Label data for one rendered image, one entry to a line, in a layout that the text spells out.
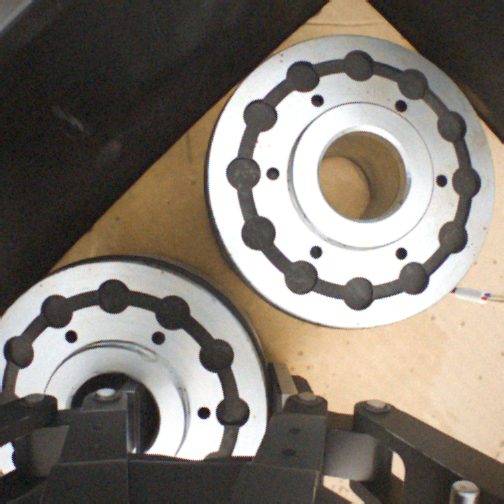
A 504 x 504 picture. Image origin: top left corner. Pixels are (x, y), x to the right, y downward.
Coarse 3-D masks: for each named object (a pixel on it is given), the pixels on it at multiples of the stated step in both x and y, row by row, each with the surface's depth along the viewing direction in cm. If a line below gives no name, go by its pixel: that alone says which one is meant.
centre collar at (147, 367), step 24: (72, 360) 12; (96, 360) 12; (120, 360) 12; (144, 360) 12; (48, 384) 12; (72, 384) 12; (144, 384) 12; (168, 384) 12; (168, 408) 12; (168, 432) 12
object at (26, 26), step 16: (0, 0) 5; (16, 0) 5; (32, 0) 5; (48, 0) 6; (64, 0) 6; (0, 16) 5; (16, 16) 5; (32, 16) 6; (48, 16) 6; (0, 32) 5; (16, 32) 6; (32, 32) 6; (0, 48) 6; (16, 48) 6; (0, 64) 6
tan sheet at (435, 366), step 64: (192, 128) 15; (128, 192) 15; (192, 192) 15; (64, 256) 15; (192, 256) 15; (256, 320) 16; (448, 320) 16; (320, 384) 16; (384, 384) 16; (448, 384) 16
